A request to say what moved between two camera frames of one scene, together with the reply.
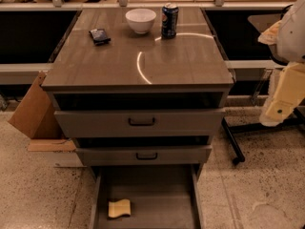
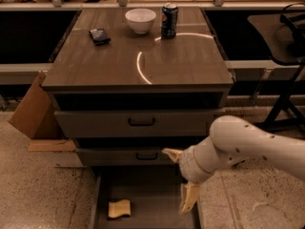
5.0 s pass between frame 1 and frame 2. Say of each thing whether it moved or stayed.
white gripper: moved
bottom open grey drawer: stayed
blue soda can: stayed
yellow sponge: stayed
